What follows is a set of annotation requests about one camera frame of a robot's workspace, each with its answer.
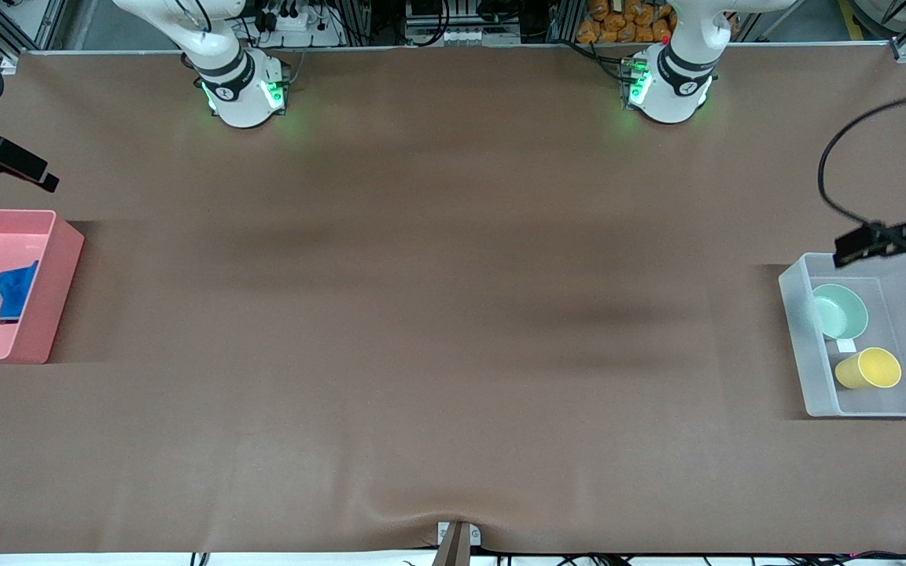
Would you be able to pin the brown table cover mat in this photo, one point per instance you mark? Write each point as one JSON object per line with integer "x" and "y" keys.
{"x": 453, "y": 236}

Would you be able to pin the small white socket strip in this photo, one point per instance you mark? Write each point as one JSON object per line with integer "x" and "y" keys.
{"x": 466, "y": 36}

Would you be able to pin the orange snack packets pile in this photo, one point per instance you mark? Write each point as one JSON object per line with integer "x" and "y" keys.
{"x": 626, "y": 22}

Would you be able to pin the small white label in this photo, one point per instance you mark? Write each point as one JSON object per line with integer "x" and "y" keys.
{"x": 847, "y": 345}

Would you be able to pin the white power strip with plugs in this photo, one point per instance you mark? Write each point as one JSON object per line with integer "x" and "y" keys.
{"x": 296, "y": 23}

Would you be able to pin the pink plastic bin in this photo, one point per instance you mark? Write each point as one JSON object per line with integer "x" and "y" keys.
{"x": 52, "y": 314}

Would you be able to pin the pale green bowl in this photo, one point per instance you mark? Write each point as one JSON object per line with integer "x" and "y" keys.
{"x": 840, "y": 312}

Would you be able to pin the yellow cup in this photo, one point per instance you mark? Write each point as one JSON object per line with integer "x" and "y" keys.
{"x": 870, "y": 369}

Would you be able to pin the blue cloth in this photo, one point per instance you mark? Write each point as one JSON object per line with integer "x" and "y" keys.
{"x": 14, "y": 295}

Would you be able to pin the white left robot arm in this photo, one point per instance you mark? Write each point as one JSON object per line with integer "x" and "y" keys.
{"x": 669, "y": 98}

